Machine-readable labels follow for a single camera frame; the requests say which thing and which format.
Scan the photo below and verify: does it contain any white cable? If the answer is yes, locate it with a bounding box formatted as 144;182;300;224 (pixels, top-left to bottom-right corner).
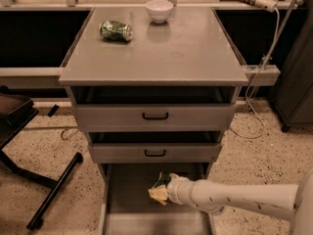
228;7;282;141

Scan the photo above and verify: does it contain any green and yellow sponge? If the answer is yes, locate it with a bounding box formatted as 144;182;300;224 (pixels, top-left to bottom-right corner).
154;172;171;188

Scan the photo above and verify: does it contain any black middle drawer handle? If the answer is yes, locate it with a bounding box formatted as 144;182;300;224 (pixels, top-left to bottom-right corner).
144;150;166;158

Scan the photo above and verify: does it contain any black drawer handle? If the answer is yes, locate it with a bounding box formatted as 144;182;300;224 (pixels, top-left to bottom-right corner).
144;150;166;158
142;112;169;120

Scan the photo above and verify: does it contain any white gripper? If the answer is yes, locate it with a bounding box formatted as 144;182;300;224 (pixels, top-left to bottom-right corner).
148;173;195;206

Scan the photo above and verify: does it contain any grey middle drawer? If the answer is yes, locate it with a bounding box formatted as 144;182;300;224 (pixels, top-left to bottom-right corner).
88;143;221;164

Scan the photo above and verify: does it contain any grey open bottom drawer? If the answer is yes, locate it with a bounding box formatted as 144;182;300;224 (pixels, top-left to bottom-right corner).
98;164;213;235

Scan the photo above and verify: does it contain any black top drawer handle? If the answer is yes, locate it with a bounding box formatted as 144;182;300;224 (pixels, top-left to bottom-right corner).
142;112;169;120

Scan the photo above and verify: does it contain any grey top drawer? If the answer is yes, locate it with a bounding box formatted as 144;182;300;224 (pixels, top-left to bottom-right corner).
72;104;235;132

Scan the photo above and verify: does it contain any black chair base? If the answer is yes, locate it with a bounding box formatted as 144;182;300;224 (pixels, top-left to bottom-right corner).
0;85;84;232

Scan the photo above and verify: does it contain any dark grey side cabinet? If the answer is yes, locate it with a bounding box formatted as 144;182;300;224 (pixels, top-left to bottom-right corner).
270;7;313;132

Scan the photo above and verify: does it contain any grey drawer cabinet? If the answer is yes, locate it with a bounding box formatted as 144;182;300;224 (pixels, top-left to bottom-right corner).
58;5;249;235

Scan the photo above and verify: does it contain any grey metal frame rail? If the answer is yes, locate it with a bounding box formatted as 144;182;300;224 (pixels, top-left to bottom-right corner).
243;65;281;86

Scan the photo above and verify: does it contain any white ceramic bowl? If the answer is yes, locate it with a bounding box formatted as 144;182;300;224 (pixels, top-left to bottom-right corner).
145;0;174;24

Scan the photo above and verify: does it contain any crushed green soda can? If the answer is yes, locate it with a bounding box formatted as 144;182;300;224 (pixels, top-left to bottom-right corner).
99;21;133;42

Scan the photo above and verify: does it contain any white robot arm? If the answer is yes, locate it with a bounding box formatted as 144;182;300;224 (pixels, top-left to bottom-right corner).
148;170;313;235

